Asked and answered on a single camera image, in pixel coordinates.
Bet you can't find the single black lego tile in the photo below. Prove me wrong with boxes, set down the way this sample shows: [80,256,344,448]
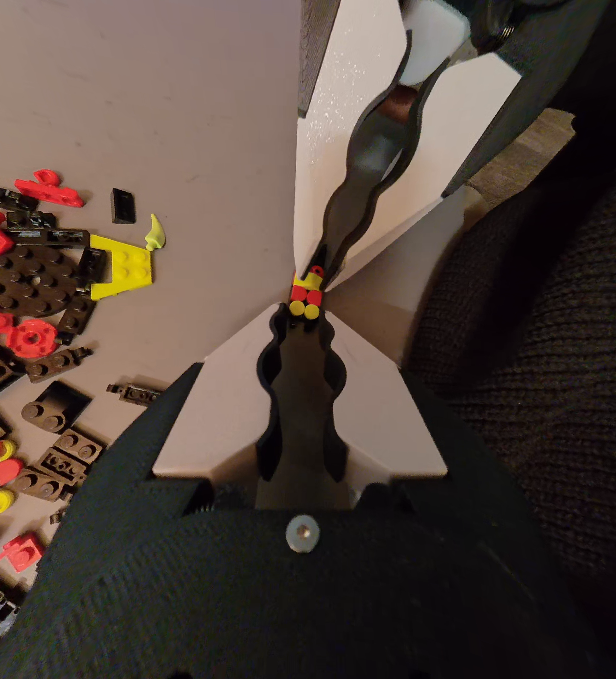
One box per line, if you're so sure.
[111,188,137,225]

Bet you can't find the pile of loose lego pieces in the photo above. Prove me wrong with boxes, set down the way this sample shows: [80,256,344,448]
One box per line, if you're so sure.
[0,169,167,664]

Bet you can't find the person's right hand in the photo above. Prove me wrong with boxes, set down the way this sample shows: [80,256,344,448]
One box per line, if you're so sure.
[379,85,420,127]

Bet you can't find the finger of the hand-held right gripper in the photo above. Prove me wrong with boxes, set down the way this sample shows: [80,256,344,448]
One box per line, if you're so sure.
[325,49,523,291]
[292,0,414,281]

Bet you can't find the person's black knit sweater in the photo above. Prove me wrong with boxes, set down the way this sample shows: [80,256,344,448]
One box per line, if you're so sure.
[406,159,616,679]

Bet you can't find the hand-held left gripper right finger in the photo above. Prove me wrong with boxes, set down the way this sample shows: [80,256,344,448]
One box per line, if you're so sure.
[320,310,449,506]

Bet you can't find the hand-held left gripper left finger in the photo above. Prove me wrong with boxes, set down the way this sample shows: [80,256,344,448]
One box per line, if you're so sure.
[151,302,283,486]

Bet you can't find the person's right forearm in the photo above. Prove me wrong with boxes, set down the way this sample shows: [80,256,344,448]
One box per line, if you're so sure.
[544,0,616,173]

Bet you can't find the small red yellow lego assembly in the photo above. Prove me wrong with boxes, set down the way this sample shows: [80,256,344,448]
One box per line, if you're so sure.
[288,265,326,332]

